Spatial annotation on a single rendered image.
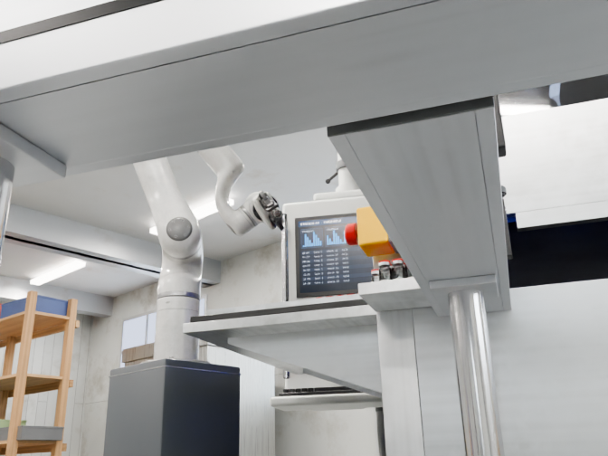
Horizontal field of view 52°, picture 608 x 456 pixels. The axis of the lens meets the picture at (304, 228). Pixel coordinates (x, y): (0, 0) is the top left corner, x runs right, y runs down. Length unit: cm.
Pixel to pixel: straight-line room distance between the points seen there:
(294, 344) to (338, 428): 513
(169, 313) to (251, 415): 436
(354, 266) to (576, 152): 121
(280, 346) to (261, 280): 613
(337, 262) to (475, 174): 173
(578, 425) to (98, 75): 89
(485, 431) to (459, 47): 58
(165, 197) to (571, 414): 122
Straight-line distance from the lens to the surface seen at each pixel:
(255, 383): 611
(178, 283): 175
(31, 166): 53
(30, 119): 49
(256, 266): 752
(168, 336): 172
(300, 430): 673
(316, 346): 127
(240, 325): 124
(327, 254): 229
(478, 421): 88
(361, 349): 124
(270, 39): 39
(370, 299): 104
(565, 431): 110
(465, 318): 89
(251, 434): 604
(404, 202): 61
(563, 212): 117
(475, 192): 61
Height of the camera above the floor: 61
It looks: 21 degrees up
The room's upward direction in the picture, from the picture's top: 2 degrees counter-clockwise
